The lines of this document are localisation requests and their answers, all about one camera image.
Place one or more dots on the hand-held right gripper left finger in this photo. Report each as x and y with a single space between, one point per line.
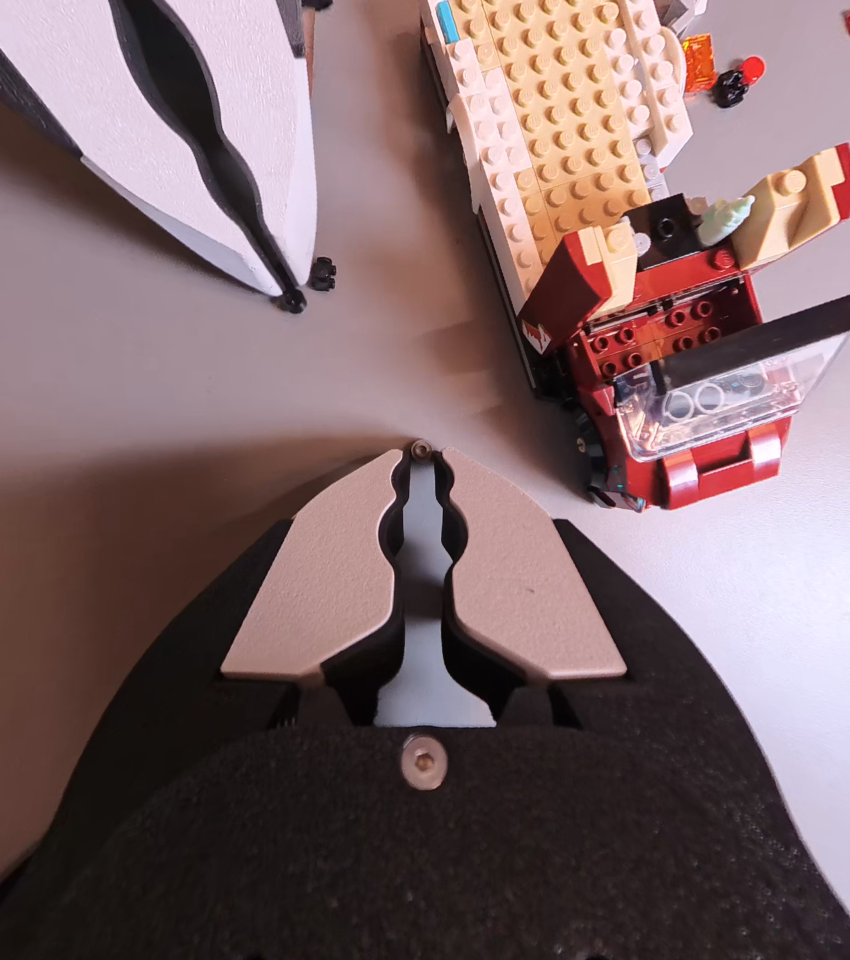
320 592

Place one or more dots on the toy brick camper van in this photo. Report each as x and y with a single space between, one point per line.
567 112

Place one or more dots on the transparent orange brick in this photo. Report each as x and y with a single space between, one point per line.
698 64

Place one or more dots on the mint green cylinder brick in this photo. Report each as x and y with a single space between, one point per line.
724 217

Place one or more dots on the grey desk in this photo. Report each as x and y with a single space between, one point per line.
170 450

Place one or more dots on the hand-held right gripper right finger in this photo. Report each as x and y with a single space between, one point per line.
530 592

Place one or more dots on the red round stud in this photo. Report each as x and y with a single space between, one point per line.
753 69

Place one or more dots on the small black brick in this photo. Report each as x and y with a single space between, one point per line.
323 274
732 86

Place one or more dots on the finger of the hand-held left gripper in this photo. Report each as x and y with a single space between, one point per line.
95 97
267 112

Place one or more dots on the black square tile brick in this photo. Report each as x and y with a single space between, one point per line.
664 225

